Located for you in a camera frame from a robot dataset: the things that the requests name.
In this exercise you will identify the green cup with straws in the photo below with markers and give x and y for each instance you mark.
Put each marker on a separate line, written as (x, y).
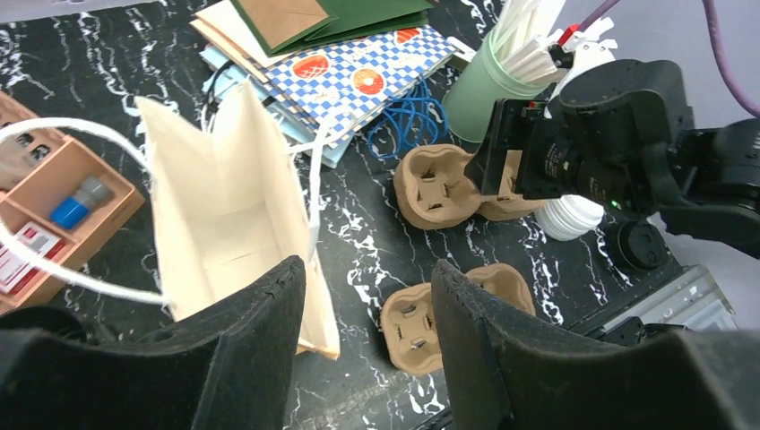
(512, 62)

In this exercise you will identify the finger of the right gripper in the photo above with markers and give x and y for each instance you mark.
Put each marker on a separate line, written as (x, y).
(509, 129)

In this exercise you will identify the blue checkered paper bag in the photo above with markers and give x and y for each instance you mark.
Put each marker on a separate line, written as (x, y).
(352, 82)

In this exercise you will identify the stack of pulp cup carriers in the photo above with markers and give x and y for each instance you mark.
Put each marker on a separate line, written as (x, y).
(433, 192)

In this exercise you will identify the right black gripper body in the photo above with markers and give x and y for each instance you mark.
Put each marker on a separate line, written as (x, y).
(607, 136)

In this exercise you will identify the orange plastic desk organizer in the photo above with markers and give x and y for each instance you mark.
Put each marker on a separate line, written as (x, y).
(58, 197)

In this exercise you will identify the kraft paper takeout bag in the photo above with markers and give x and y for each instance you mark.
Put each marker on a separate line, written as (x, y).
(227, 206)

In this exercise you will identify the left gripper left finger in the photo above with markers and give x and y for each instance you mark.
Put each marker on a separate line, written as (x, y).
(226, 367)

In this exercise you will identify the blue cord bag handle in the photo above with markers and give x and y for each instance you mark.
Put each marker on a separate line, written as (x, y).
(412, 120)

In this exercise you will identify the single pulp cup carrier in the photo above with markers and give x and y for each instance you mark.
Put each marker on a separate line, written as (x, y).
(409, 325)

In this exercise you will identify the black cup lid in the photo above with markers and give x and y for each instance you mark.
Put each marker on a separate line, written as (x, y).
(636, 246)

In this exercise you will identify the stack of white cup lids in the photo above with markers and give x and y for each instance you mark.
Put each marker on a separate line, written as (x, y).
(569, 217)

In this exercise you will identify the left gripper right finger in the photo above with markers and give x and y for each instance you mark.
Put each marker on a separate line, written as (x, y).
(506, 369)

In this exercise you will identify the green paper bag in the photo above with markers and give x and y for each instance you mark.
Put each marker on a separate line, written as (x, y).
(286, 26)

